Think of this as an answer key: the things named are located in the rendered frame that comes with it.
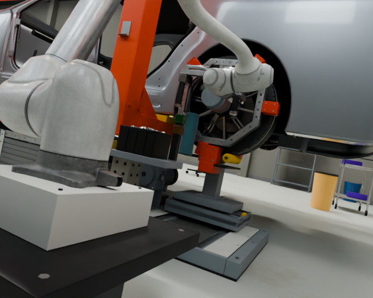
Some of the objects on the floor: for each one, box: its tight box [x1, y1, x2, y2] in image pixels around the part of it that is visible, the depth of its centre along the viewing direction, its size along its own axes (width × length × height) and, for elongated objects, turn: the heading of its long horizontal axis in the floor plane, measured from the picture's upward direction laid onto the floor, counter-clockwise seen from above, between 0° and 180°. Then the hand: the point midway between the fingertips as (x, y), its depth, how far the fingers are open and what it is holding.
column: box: [110, 156, 143, 186], centre depth 140 cm, size 10×10×42 cm
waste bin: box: [343, 182, 363, 203], centre depth 802 cm, size 47×44×55 cm
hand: (235, 99), depth 161 cm, fingers open, 5 cm apart
